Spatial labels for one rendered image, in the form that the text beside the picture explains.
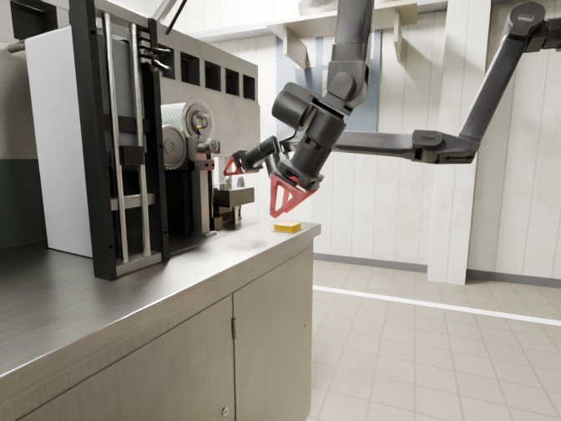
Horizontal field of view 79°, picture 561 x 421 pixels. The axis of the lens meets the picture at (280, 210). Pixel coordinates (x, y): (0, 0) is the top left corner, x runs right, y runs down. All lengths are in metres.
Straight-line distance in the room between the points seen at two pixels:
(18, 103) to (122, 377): 0.80
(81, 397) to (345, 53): 0.66
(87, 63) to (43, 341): 0.48
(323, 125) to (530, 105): 3.16
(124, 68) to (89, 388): 0.60
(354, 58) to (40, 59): 0.76
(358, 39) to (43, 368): 0.63
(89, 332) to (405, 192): 3.23
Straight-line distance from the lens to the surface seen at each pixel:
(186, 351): 0.79
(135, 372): 0.70
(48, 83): 1.03
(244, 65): 1.97
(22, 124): 1.18
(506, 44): 1.09
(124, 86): 0.83
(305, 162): 0.59
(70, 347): 0.57
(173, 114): 1.12
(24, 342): 0.60
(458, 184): 3.31
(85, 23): 0.77
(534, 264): 3.80
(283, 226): 1.11
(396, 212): 3.57
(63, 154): 0.99
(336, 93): 0.56
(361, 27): 0.60
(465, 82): 3.35
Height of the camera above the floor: 1.15
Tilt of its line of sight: 9 degrees down
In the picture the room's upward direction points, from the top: straight up
